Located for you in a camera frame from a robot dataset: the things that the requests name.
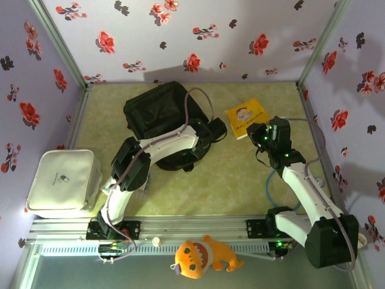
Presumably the yellow cartoon boy book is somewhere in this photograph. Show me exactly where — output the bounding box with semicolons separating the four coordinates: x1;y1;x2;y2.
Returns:
224;98;271;141

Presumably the black backpack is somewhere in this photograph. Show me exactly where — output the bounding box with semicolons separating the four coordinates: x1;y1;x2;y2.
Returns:
123;80;213;173

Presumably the blue tube stethoscope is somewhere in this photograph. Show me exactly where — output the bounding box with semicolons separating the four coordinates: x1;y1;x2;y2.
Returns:
266;168;326;212

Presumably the green circuit board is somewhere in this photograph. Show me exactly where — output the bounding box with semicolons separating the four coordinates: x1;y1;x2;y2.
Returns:
99;244;129;256
269;240;294;252

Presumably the orange shark plush toy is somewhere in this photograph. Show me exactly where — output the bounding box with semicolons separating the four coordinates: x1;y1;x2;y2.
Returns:
170;235;245;280

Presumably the white zipped pouch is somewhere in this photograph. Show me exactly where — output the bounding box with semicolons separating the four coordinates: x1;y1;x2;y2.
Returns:
25;149;103;219

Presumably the grey right arm cable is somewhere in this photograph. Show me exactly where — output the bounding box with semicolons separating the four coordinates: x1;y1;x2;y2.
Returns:
282;117;358;273

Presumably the aluminium side rail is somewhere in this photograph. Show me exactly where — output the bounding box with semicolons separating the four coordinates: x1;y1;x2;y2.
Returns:
66;85;93;150
296;84;347;215

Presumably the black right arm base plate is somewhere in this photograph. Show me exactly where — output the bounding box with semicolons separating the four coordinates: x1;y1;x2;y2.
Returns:
245;219;301;239

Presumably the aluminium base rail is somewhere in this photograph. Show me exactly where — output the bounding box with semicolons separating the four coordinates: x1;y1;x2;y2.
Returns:
25;215;362;246

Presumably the aluminium corner post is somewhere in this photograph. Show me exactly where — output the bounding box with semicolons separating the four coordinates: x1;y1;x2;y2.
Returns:
28;0;91;90
297;0;352;87

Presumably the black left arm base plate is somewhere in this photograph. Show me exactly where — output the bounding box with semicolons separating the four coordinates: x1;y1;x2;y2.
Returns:
86;219;141;241

